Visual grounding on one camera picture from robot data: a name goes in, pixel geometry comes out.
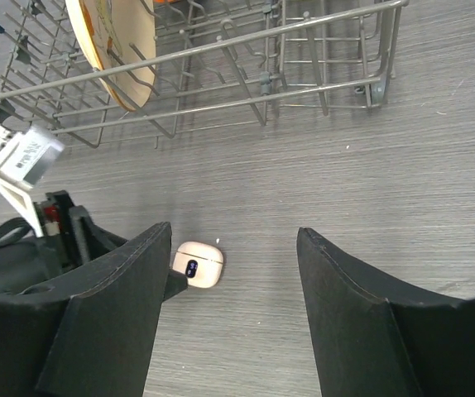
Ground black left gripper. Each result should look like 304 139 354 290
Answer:
36 190 188 301

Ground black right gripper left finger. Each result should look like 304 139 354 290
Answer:
0 222 171 396

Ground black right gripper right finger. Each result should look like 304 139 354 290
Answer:
296 227 475 396

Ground beige earbud charging case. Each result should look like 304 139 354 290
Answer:
171 242 224 289

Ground beige plate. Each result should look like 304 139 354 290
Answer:
65 1 156 112

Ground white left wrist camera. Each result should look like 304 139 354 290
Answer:
0 125 65 237

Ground grey wire dish rack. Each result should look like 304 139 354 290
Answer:
0 1 405 148

